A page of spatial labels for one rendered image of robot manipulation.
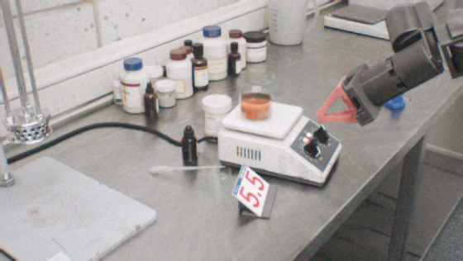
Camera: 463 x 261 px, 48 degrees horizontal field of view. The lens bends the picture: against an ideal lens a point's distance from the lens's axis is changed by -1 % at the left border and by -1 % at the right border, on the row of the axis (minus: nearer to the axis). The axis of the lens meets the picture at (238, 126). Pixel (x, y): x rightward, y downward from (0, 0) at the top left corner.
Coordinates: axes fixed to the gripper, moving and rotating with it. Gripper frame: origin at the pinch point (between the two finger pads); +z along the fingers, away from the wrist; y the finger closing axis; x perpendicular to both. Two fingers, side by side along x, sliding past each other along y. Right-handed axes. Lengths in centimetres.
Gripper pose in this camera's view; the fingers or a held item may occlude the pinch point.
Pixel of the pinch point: (322, 116)
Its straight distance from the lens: 85.1
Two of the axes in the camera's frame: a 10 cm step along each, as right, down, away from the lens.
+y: -4.0, 4.0, -8.2
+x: 5.8, 8.1, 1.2
